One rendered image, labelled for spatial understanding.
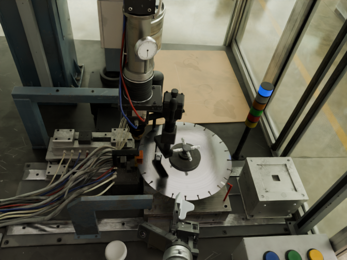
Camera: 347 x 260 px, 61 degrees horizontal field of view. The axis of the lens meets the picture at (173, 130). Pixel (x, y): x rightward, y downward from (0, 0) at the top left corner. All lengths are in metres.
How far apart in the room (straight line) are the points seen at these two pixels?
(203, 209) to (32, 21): 0.91
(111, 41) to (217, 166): 0.54
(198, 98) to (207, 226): 0.68
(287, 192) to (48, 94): 0.90
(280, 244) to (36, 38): 1.13
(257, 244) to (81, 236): 0.57
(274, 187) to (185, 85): 0.75
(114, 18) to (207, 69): 1.09
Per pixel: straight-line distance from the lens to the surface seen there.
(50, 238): 1.12
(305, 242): 1.06
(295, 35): 1.30
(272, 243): 1.01
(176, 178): 0.97
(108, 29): 0.73
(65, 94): 1.10
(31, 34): 1.29
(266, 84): 1.05
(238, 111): 1.52
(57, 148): 1.19
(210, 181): 0.99
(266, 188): 1.10
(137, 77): 0.71
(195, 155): 1.02
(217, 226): 1.13
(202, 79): 1.66
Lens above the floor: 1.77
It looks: 48 degrees down
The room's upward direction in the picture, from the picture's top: 9 degrees clockwise
